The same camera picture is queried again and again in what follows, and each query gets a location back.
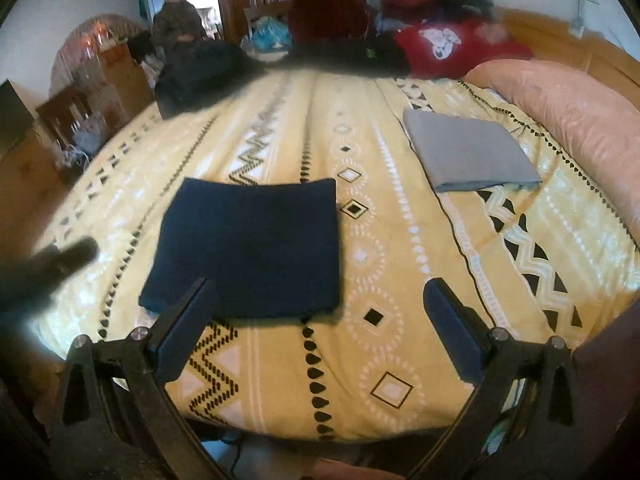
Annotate dark blue denim pants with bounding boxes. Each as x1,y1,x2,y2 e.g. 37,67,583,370
139,179,341,320

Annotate wooden headboard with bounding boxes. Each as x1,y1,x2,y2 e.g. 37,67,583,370
497,6,640,108

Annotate dark wooden chair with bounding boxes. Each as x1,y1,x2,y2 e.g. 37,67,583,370
36,86,91,148

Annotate red printed shirt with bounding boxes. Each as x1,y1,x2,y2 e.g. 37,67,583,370
394,20,534,79

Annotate black television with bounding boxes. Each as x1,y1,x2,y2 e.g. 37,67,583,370
0,80,34,156

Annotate person in dark coat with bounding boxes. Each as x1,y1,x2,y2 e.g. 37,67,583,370
151,0,207,58

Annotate pile of clothes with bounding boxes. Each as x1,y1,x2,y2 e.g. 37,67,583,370
242,0,495,70

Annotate wooden dresser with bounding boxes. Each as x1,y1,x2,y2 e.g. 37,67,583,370
0,131,68,259

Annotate pink bolster pillow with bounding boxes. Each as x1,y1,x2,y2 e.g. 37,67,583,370
464,58,639,240

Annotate stacked cardboard boxes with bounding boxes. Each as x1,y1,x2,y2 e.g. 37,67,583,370
49,14,154,130

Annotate yellow patterned bed cover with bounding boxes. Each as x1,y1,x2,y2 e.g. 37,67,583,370
32,70,639,441

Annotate black jacket on bed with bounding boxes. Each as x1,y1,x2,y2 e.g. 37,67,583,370
154,40,266,120

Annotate folded grey garment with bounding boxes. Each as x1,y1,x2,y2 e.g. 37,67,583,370
404,108,541,193

